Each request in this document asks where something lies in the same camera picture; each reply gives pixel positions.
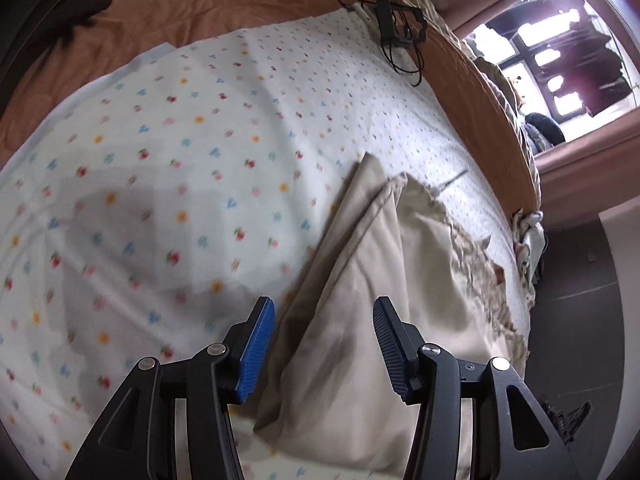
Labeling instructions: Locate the orange blanket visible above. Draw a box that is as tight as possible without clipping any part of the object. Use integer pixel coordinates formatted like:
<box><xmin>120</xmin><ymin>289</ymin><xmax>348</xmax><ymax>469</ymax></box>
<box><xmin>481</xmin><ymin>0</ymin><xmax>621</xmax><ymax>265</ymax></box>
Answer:
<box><xmin>0</xmin><ymin>0</ymin><xmax>543</xmax><ymax>216</ymax></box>

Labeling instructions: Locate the window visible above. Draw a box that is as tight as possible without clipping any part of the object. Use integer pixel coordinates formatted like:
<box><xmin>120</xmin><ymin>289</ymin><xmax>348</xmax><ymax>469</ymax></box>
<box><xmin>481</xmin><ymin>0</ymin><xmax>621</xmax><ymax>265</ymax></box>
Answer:
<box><xmin>462</xmin><ymin>0</ymin><xmax>640</xmax><ymax>133</ymax></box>

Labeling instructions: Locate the cream jacket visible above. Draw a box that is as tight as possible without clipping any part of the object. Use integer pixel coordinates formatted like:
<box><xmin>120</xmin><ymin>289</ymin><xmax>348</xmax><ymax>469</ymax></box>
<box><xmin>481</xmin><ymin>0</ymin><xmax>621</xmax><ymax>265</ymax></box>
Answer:
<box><xmin>254</xmin><ymin>152</ymin><xmax>531</xmax><ymax>480</ymax></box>

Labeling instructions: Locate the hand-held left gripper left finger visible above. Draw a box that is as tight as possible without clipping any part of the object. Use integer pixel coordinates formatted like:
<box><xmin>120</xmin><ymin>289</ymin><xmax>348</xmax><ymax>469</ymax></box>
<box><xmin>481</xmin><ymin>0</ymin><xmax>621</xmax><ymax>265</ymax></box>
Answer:
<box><xmin>65</xmin><ymin>296</ymin><xmax>277</xmax><ymax>480</ymax></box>

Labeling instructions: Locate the dark bag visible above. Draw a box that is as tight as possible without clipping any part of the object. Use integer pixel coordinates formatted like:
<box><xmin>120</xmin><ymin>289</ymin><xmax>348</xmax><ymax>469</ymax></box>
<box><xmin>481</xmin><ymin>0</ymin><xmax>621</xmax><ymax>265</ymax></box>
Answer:
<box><xmin>525</xmin><ymin>112</ymin><xmax>567</xmax><ymax>151</ymax></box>

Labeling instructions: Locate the row of dark hanging clothes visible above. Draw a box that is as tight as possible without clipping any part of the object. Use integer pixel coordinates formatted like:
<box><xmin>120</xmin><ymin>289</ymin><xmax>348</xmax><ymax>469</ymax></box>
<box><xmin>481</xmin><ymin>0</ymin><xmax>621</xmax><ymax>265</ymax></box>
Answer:
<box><xmin>577</xmin><ymin>22</ymin><xmax>632</xmax><ymax>117</ymax></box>

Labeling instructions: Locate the grey wardrobe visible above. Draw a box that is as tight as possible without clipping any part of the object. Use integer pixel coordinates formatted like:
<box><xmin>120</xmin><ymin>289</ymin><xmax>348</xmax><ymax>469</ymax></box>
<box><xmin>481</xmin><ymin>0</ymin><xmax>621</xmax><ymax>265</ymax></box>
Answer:
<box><xmin>525</xmin><ymin>210</ymin><xmax>632</xmax><ymax>401</ymax></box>

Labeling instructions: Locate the black cable bundle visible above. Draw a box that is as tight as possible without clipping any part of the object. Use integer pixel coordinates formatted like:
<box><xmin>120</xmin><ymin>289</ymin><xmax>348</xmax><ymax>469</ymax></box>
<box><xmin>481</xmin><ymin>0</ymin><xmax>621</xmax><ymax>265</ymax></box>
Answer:
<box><xmin>336</xmin><ymin>0</ymin><xmax>428</xmax><ymax>86</ymax></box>

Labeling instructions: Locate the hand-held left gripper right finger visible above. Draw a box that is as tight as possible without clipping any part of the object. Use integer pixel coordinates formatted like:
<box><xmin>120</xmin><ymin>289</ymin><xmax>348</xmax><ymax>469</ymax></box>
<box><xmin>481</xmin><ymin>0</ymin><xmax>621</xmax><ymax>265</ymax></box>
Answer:
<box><xmin>373</xmin><ymin>296</ymin><xmax>581</xmax><ymax>480</ymax></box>

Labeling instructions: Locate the black cloth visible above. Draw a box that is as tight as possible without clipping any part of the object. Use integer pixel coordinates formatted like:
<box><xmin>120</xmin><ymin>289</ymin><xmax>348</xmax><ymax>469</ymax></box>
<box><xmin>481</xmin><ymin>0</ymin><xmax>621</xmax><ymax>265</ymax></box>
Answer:
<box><xmin>30</xmin><ymin>0</ymin><xmax>113</xmax><ymax>46</ymax></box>

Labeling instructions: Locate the bed with dotted sheet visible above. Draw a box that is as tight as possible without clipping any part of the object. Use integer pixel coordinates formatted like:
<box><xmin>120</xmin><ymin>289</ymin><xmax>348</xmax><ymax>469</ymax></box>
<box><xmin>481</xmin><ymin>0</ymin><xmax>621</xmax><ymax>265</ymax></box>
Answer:
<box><xmin>0</xmin><ymin>10</ymin><xmax>546</xmax><ymax>480</ymax></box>

